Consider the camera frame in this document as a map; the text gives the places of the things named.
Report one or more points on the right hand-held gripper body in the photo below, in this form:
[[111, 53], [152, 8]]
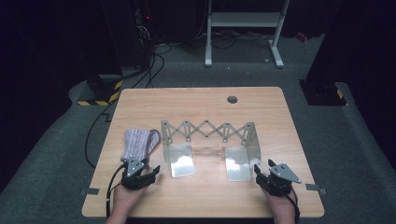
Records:
[[278, 183]]

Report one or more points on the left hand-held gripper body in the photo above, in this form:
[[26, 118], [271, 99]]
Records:
[[134, 180]]

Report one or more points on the purple striped fuzzy sock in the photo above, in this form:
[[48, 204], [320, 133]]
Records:
[[137, 144]]

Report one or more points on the extendable metal bookend rack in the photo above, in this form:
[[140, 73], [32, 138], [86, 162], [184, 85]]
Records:
[[182, 160]]

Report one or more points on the person's left hand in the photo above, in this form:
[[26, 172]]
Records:
[[126, 199]]

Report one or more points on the person's right hand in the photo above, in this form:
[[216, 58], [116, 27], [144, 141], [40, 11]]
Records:
[[283, 205]]

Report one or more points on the grey tape piece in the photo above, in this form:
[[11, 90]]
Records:
[[90, 191], [314, 187]]

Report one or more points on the black yellow striped stand base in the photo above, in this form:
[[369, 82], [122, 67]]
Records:
[[320, 93], [104, 91]]

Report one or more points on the small red object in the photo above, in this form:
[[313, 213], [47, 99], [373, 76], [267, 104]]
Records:
[[301, 37]]

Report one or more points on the white metal stand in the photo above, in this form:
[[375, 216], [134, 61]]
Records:
[[244, 19]]

